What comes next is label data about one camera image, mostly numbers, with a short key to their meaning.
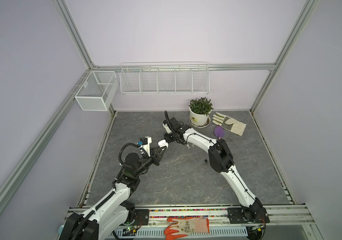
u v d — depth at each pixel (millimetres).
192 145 756
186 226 694
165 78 969
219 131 1086
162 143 769
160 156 726
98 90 1008
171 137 915
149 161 692
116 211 598
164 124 966
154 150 699
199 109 991
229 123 1117
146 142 677
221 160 622
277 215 756
